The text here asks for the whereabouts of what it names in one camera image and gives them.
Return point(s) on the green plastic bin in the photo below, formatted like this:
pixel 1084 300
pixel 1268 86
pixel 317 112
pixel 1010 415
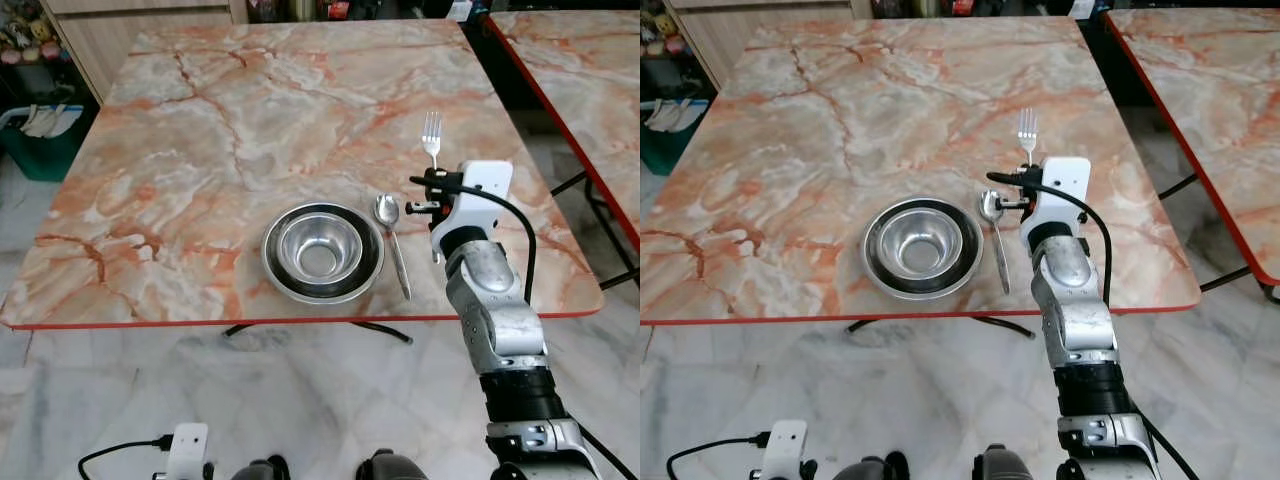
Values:
pixel 665 152
pixel 40 160

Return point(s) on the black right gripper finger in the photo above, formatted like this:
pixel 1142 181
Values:
pixel 420 180
pixel 1003 178
pixel 1010 206
pixel 420 208

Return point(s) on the cluttered dark shelf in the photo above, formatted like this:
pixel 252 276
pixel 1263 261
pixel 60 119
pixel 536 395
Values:
pixel 950 8
pixel 330 8

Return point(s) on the pile of stuffed toys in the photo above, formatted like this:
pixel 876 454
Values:
pixel 660 30
pixel 30 35

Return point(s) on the steel fork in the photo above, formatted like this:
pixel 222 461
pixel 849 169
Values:
pixel 1028 130
pixel 432 135

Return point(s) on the light wooden cabinet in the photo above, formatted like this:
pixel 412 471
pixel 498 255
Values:
pixel 730 45
pixel 100 50

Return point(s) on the steel spoon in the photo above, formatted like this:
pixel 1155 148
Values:
pixel 386 210
pixel 990 205

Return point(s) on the white cloth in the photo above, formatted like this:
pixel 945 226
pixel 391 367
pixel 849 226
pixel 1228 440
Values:
pixel 675 112
pixel 45 120

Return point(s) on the stainless steel bowl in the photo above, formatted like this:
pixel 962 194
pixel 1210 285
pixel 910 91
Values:
pixel 320 245
pixel 922 240

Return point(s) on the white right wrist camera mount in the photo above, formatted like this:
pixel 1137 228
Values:
pixel 1062 190
pixel 485 195

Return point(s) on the stainless steel plate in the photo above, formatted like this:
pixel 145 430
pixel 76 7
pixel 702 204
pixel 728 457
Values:
pixel 900 286
pixel 300 290

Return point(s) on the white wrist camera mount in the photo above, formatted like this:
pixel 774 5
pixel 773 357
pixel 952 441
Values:
pixel 485 195
pixel 785 450
pixel 1062 190
pixel 188 450

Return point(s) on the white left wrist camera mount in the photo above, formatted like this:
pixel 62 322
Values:
pixel 785 450
pixel 188 450

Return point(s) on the orange marble-pattern table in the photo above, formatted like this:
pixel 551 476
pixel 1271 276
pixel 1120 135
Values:
pixel 1210 90
pixel 850 120
pixel 580 70
pixel 250 120

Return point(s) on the grey black robot right leg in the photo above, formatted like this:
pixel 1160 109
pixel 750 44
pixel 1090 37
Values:
pixel 1000 465
pixel 390 467

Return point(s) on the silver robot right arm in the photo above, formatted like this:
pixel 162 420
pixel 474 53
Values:
pixel 1080 310
pixel 500 320

